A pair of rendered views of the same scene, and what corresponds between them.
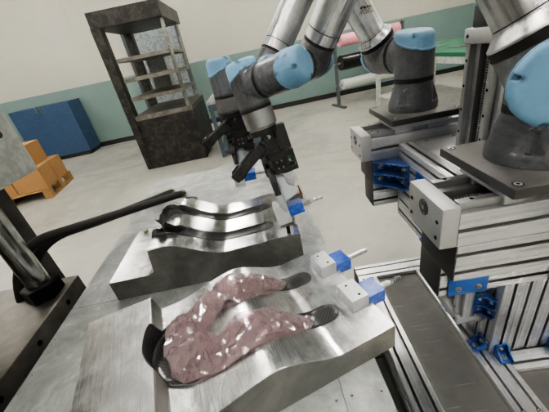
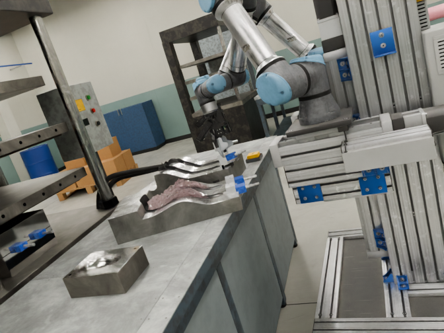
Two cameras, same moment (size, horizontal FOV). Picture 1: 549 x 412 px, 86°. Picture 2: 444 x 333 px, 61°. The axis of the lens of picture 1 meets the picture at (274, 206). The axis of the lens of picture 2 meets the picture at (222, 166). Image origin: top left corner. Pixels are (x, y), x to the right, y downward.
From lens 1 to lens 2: 1.10 m
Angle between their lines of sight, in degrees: 24
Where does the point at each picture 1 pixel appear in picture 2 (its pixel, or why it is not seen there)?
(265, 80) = (204, 90)
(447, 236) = (275, 160)
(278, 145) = (218, 121)
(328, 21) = (234, 61)
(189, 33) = not seen: hidden behind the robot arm
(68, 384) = not seen: hidden behind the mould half
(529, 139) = (303, 111)
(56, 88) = (135, 92)
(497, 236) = (302, 160)
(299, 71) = (215, 86)
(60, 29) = (143, 41)
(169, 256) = (164, 179)
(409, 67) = not seen: hidden behind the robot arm
